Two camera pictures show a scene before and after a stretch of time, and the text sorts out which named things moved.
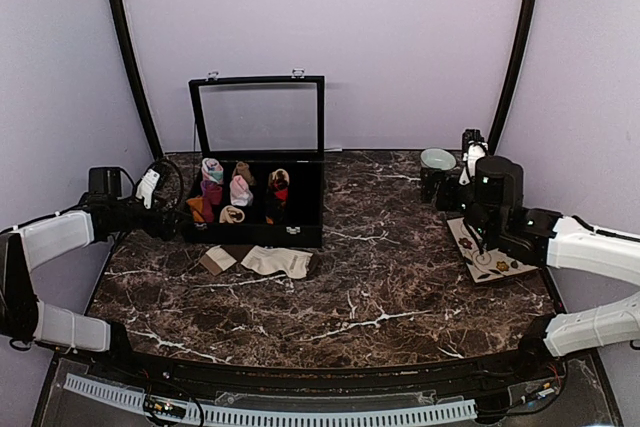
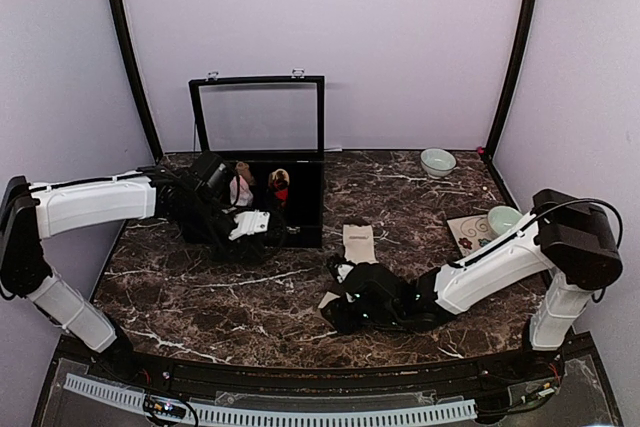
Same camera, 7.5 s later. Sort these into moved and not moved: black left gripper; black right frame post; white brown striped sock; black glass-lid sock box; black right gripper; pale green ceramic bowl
Moved: white brown striped sock; black left gripper; black right gripper
Not moved: black right frame post; pale green ceramic bowl; black glass-lid sock box
